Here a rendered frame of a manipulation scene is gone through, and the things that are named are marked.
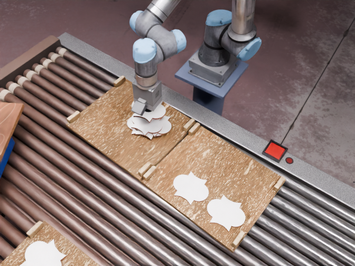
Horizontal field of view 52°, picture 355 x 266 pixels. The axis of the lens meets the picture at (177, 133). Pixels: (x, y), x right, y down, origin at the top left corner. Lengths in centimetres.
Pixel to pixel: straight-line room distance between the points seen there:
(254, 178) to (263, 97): 162
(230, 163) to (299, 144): 139
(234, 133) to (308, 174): 33
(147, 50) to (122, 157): 46
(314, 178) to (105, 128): 84
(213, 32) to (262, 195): 72
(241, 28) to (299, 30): 222
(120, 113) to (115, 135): 12
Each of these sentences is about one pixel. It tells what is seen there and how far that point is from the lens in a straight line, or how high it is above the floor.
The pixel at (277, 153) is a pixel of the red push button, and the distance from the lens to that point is 148.
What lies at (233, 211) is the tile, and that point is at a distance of 130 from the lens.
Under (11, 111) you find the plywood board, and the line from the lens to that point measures 152.
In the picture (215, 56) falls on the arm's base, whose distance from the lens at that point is 169.
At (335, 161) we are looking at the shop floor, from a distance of 275.
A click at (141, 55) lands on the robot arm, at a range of 116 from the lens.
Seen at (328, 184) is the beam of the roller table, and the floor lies 91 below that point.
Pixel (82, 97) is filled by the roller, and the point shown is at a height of 91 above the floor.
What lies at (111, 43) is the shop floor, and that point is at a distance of 337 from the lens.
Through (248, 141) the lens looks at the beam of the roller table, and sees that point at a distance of 150.
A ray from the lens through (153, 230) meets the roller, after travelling 129.
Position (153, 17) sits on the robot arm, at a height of 135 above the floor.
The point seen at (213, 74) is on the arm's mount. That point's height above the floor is 93.
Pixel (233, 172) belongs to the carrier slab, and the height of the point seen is 94.
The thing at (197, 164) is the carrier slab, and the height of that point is 94.
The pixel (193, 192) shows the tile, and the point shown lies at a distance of 132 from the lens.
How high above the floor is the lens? 211
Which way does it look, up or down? 53 degrees down
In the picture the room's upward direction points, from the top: 2 degrees clockwise
